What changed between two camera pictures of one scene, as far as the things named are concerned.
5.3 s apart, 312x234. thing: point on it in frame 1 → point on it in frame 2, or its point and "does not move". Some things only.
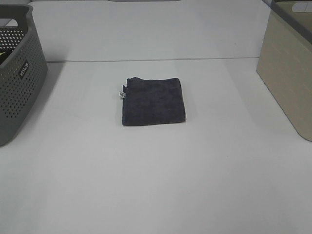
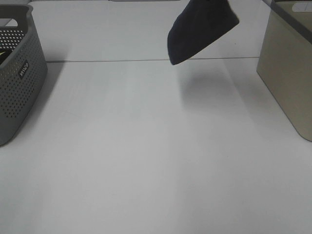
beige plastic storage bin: x=284 y=62 does not move
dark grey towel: x=152 y=101 → x=200 y=22
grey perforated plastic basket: x=23 y=73 does not move
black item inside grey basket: x=4 y=53 does not move
